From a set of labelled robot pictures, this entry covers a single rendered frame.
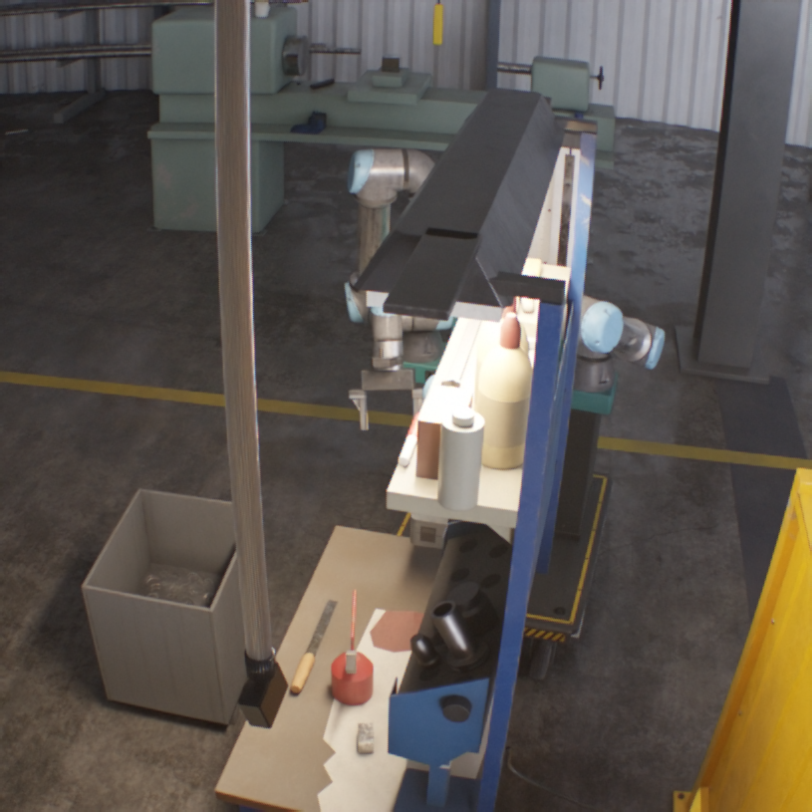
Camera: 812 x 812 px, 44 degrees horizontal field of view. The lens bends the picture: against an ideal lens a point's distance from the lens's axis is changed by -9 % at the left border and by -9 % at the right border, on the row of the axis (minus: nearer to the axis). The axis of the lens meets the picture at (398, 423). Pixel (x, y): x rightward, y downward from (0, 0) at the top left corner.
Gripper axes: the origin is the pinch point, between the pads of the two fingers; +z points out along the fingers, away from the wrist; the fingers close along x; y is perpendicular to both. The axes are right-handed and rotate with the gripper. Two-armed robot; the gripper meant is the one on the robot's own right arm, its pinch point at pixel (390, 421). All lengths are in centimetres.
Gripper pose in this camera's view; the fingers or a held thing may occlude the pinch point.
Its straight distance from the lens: 275.9
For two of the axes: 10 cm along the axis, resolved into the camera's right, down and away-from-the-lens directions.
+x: -9.8, 0.1, 1.8
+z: 0.3, 9.9, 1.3
